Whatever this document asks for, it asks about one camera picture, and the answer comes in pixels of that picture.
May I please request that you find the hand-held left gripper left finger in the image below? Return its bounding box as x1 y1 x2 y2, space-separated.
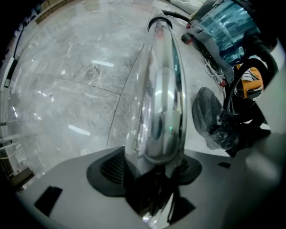
86 146 135 197

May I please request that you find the orange object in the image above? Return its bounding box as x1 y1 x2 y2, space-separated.
234 64 265 98

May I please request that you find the blue grey vacuum cleaner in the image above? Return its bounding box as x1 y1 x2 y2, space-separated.
181 0 278 88

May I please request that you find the person's black mesh shoe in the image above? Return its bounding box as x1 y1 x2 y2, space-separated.
191 86 227 151

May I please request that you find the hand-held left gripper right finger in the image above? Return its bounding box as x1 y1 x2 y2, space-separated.
176 156 203 186

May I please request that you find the white power cable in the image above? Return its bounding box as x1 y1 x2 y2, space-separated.
203 57 225 90

